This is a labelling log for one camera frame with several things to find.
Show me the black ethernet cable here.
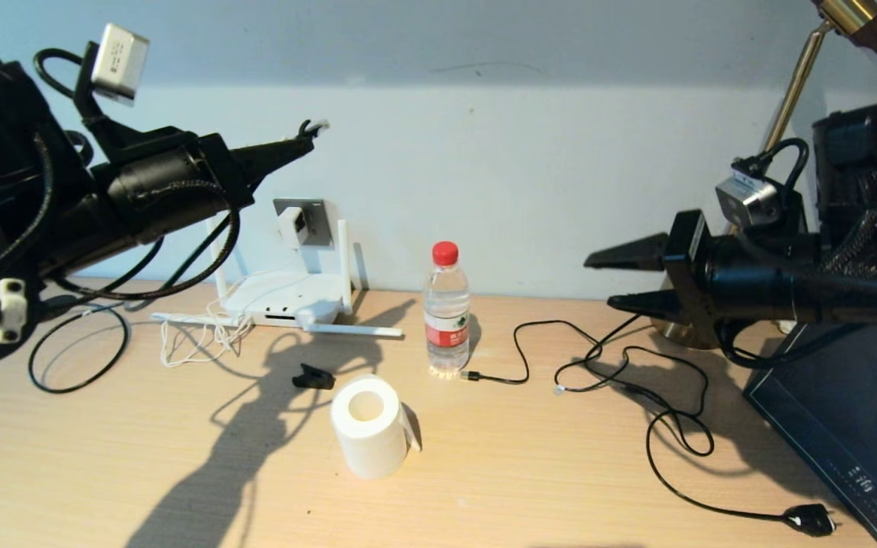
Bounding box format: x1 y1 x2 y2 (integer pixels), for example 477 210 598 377
27 118 330 394

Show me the white power adapter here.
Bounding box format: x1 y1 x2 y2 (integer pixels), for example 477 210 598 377
277 207 308 249

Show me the white router with antennas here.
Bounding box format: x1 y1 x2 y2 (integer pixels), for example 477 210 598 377
151 219 403 339

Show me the clear red-capped water bottle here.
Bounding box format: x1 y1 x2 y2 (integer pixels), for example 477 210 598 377
422 241 470 379

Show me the brass desk lamp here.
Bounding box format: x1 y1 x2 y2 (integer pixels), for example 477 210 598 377
650 0 877 349

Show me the small black clip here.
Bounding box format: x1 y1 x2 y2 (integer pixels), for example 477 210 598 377
292 365 335 390

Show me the white toilet paper roll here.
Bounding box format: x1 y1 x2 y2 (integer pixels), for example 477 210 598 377
330 374 420 480

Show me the grey wall socket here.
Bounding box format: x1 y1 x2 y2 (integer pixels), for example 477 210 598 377
273 199 330 247

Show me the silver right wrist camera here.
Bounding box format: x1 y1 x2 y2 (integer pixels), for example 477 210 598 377
715 171 782 229

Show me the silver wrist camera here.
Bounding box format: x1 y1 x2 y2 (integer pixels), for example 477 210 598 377
91 23 150 106
715 171 782 229

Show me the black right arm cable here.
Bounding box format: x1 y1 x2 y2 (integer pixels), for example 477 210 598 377
719 137 866 371

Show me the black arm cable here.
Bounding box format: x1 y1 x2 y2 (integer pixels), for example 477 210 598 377
31 47 243 303
719 137 866 371

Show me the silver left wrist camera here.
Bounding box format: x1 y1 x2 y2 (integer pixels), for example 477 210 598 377
91 23 150 106

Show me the white adapter cord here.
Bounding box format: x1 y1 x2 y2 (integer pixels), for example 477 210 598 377
158 251 310 369

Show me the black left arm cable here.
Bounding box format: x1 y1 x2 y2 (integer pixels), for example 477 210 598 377
31 47 243 303

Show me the thin black connector cable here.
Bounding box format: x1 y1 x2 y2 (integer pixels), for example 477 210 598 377
460 320 630 397

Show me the black lamp power cord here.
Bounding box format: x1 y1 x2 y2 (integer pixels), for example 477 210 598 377
553 312 839 537

